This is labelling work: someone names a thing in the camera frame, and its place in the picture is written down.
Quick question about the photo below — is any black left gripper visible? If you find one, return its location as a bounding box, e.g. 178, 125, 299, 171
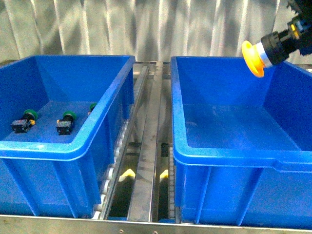
287, 0, 312, 55

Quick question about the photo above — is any metal centre rack rail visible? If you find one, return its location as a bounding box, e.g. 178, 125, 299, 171
127, 61, 163, 222

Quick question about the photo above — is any white roller conveyor strip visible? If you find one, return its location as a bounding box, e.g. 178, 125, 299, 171
92, 65, 149, 220

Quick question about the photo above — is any green push button right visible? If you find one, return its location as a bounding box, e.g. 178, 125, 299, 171
88, 103, 97, 115

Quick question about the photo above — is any yellow mushroom push button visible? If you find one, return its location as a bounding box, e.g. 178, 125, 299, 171
241, 26, 299, 78

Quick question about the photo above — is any green push button middle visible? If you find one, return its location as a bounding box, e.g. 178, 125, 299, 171
56, 111, 77, 136

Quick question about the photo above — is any blue target plastic bin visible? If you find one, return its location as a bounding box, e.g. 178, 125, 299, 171
171, 57, 312, 230

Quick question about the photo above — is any green push button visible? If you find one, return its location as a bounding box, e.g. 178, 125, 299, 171
56, 111, 77, 136
11, 109, 38, 134
88, 103, 97, 115

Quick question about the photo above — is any green push button left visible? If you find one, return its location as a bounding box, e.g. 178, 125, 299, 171
11, 109, 38, 134

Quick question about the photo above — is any blue source plastic bin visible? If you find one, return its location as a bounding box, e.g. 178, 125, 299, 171
0, 55, 135, 218

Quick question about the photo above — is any metal rack rail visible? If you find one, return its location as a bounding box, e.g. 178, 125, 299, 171
0, 215, 311, 234
127, 61, 163, 222

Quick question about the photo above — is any metal front rack rail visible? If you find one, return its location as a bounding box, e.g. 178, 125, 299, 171
0, 215, 311, 234

